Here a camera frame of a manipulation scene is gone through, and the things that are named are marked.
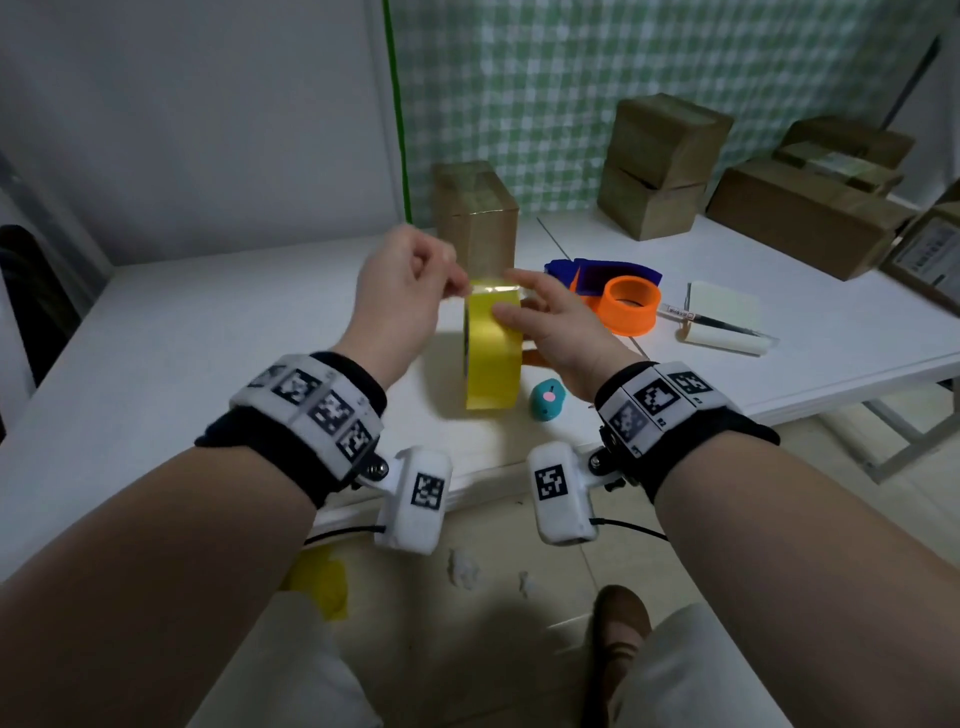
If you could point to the person's left hand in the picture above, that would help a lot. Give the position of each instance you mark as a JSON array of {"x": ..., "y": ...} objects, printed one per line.
[{"x": 394, "y": 300}]

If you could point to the person's right hand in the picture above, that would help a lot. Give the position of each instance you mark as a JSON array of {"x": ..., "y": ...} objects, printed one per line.
[{"x": 577, "y": 337}]

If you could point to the person's right thumb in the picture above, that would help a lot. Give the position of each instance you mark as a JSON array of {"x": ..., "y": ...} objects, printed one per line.
[{"x": 514, "y": 316}]

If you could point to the person's left thumb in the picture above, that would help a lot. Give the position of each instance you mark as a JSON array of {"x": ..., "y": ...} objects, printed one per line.
[{"x": 454, "y": 283}]

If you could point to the yellow tape roll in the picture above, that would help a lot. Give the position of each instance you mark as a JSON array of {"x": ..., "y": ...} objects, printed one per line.
[{"x": 491, "y": 367}]

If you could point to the person's left forearm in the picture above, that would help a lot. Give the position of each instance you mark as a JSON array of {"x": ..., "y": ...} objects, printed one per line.
[{"x": 150, "y": 592}]

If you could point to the person's right forearm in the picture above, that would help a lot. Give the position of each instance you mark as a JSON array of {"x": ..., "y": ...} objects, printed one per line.
[{"x": 817, "y": 585}]

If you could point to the small upright cardboard box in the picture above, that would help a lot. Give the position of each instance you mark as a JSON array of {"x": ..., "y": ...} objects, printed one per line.
[{"x": 476, "y": 217}]

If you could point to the blue tape dispenser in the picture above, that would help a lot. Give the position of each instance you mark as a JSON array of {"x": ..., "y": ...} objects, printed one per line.
[{"x": 592, "y": 271}]

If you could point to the teal small cutter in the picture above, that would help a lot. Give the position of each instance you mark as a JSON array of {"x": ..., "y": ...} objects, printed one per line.
[{"x": 547, "y": 401}]

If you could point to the orange tape roll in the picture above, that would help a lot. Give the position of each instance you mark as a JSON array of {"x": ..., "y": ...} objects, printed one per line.
[{"x": 628, "y": 311}]

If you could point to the right wristband with marker tags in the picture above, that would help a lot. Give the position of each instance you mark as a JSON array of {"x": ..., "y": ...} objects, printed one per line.
[{"x": 675, "y": 420}]

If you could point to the wristband with marker tags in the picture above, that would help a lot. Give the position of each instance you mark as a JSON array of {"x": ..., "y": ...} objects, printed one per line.
[
  {"x": 675, "y": 420},
  {"x": 315, "y": 420}
]

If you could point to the left wristband with marker tags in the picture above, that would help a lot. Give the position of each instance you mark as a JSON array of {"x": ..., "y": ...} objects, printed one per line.
[{"x": 315, "y": 420}]

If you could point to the black pen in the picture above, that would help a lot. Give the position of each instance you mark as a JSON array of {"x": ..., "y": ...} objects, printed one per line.
[{"x": 712, "y": 321}]

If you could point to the pale yellow paper sheet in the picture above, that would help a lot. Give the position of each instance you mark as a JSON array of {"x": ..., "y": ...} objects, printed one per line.
[{"x": 727, "y": 301}]

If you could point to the white paper roll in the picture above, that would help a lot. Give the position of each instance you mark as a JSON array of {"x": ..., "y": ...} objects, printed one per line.
[{"x": 731, "y": 343}]

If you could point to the green checkered cloth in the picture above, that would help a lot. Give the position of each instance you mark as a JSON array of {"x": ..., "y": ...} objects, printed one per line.
[{"x": 562, "y": 82}]

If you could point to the white paper scrap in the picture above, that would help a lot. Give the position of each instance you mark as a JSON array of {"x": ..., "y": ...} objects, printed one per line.
[
  {"x": 524, "y": 583},
  {"x": 463, "y": 568}
]

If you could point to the long cardboard box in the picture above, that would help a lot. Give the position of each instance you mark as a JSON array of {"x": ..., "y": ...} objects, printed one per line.
[{"x": 802, "y": 217}]

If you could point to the yellow scrap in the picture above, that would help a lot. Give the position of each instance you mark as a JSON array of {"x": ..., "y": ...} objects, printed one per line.
[{"x": 319, "y": 581}]

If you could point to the brown shoe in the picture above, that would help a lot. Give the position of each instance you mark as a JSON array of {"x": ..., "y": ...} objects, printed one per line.
[{"x": 619, "y": 630}]

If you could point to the person's right leg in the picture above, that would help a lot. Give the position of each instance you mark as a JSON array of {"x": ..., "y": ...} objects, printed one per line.
[{"x": 697, "y": 675}]

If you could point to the person's leg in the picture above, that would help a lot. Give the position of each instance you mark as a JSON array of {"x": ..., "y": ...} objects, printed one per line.
[
  {"x": 697, "y": 675},
  {"x": 285, "y": 675}
]

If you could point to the cardboard box with white label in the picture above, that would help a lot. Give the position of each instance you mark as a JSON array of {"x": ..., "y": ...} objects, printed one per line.
[{"x": 930, "y": 255}]

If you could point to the person's left leg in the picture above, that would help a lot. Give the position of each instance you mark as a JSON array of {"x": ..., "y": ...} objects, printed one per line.
[{"x": 285, "y": 675}]

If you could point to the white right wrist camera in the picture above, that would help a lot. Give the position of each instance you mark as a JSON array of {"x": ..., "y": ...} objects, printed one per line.
[{"x": 561, "y": 499}]

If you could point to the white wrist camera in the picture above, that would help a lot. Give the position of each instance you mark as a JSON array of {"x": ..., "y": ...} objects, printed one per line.
[
  {"x": 561, "y": 499},
  {"x": 416, "y": 502}
]

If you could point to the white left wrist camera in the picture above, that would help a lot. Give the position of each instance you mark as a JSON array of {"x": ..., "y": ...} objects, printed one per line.
[{"x": 416, "y": 502}]

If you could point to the white metal table frame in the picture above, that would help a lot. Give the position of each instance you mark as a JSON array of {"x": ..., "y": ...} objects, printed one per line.
[{"x": 900, "y": 439}]

